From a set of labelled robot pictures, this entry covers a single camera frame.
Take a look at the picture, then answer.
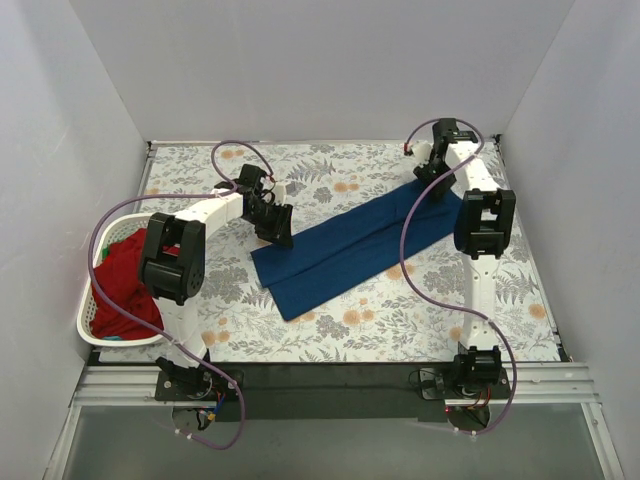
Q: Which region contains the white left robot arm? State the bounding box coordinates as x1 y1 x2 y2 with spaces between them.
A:
138 164 293 400

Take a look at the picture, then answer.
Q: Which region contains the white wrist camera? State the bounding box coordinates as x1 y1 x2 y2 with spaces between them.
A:
274 181 307 205
403 141 432 161

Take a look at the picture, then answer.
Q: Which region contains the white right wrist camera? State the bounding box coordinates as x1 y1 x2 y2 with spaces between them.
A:
403 141 432 161

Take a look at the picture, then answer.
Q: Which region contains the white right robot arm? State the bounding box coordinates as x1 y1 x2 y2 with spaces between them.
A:
404 118 516 408

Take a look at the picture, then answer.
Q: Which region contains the red t shirt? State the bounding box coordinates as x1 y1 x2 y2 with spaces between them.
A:
91 228 164 340

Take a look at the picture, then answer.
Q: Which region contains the aluminium frame rail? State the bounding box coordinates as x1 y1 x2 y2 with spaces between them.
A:
72 363 601 406

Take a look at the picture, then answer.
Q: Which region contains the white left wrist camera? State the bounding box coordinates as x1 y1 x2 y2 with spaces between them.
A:
274 181 307 205

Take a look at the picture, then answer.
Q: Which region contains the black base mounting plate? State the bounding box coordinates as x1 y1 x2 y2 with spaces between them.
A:
154 360 512 427

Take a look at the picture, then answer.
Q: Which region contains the dark blue t shirt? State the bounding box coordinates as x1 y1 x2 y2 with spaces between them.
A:
249 181 464 321

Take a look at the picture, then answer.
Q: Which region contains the white plastic laundry basket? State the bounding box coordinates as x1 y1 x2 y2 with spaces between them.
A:
76 213 164 348

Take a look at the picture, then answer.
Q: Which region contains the teal t shirt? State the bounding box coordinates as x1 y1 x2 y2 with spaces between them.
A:
101 245 123 341

